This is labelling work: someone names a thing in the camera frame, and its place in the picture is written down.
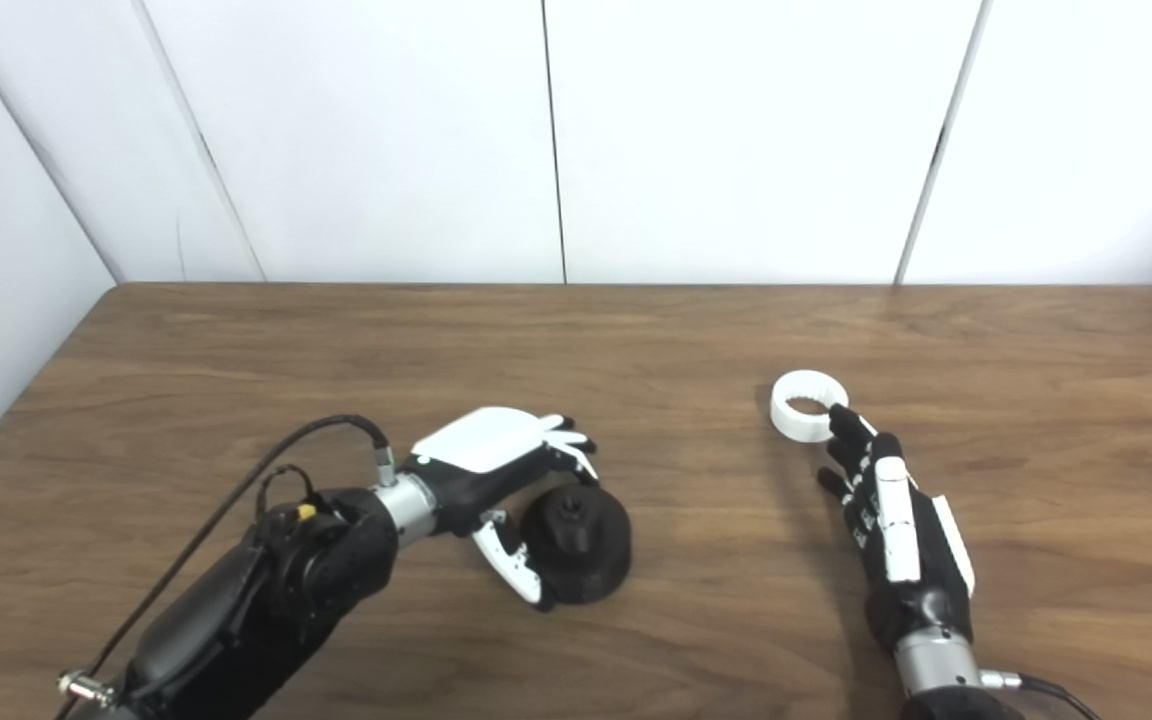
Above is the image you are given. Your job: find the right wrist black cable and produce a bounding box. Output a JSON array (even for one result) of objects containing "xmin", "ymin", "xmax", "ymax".
[{"xmin": 980, "ymin": 669, "xmax": 1103, "ymax": 720}]

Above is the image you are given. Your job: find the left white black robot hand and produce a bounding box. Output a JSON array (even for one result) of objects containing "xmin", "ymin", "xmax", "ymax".
[{"xmin": 411, "ymin": 406, "xmax": 599, "ymax": 613}]

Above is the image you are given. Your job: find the thin wire on left arm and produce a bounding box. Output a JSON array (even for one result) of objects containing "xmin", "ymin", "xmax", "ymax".
[{"xmin": 254, "ymin": 463, "xmax": 323, "ymax": 523}]

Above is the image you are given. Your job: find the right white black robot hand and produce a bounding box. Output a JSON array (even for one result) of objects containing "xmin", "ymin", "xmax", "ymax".
[{"xmin": 818, "ymin": 403, "xmax": 977, "ymax": 657}]

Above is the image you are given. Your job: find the round black plastic part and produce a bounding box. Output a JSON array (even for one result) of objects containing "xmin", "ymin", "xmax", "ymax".
[{"xmin": 519, "ymin": 485, "xmax": 633, "ymax": 607}]

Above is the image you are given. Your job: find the white toothed plastic ring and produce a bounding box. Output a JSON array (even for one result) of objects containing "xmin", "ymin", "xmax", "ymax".
[{"xmin": 770, "ymin": 370, "xmax": 849, "ymax": 444}]

